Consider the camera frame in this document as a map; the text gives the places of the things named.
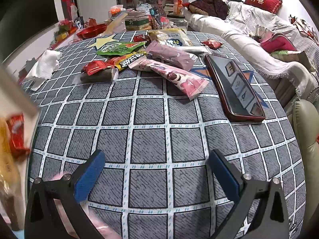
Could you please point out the cream snack packet blue print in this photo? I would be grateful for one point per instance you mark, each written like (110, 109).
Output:
(172, 36)

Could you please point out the red bowl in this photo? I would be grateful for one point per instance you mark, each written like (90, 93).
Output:
(91, 31)

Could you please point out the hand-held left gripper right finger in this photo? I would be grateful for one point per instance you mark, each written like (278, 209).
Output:
(224, 176)

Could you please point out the small red crinkled snack packet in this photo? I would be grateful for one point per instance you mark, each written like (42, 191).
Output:
(211, 44)

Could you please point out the white paper tissue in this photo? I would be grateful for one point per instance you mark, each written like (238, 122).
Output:
(44, 66)

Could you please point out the black television screen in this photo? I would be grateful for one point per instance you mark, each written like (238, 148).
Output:
(27, 12)

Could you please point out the grey checked tablecloth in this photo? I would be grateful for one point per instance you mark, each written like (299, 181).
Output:
(149, 139)

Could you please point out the clear plastic container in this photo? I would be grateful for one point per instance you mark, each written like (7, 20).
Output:
(177, 22)

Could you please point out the dark snack in clear wrapper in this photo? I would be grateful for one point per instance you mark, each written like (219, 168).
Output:
(97, 77)

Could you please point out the pink cushion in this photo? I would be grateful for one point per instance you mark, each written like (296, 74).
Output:
(281, 43)

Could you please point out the clear jar with green label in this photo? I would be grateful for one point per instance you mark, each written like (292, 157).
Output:
(137, 22)

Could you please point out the floral cushion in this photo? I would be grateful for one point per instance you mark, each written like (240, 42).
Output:
(305, 29)

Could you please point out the dark red blanket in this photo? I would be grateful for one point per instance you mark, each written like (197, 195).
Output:
(211, 7)

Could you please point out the smartphone in red case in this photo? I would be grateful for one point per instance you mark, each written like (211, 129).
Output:
(234, 89)

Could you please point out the orange juice bottle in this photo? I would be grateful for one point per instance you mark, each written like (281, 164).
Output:
(177, 5)

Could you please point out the red embroidered pillow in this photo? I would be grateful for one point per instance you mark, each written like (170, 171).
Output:
(263, 1)

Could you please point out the green snack packet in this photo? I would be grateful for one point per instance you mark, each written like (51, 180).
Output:
(114, 48)

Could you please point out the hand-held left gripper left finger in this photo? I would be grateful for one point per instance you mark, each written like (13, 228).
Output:
(89, 179)

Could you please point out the white plastic bag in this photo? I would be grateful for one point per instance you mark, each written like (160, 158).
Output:
(72, 12)

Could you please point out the purple snack packet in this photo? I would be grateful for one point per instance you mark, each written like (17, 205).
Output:
(169, 54)

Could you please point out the pink strawberry snack packet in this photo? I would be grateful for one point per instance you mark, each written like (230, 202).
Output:
(172, 74)

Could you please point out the red and yellow snack packet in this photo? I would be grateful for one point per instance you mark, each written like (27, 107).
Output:
(124, 62)

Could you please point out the sofa with white cover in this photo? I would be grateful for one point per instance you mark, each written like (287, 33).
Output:
(249, 42)

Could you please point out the small dark red candy packet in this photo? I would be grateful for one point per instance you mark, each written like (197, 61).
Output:
(140, 38)

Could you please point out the dark patterned snack bag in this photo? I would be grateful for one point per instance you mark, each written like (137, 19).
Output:
(157, 20)

